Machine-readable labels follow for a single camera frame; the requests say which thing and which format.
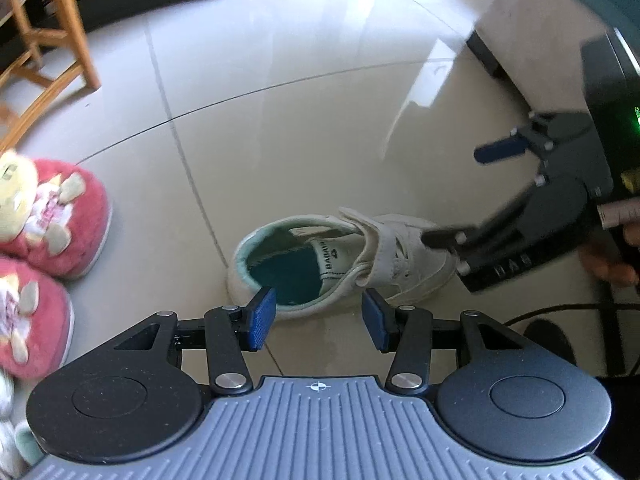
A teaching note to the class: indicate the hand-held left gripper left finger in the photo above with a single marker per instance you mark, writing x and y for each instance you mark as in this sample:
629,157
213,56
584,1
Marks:
262,320

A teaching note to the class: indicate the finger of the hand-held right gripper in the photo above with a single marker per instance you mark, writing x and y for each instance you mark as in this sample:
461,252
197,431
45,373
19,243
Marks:
495,232
500,150

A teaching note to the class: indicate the pink plush duck slipper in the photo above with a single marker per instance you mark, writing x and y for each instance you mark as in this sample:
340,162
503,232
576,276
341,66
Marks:
45,320
85,230

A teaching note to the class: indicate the person's right hand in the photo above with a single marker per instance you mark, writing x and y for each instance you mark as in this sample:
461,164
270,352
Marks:
617,260

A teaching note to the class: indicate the wooden shoe rack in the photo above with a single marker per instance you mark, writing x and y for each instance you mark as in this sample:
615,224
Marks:
75,35

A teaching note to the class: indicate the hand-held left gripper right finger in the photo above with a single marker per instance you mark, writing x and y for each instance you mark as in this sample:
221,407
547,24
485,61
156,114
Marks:
377,320

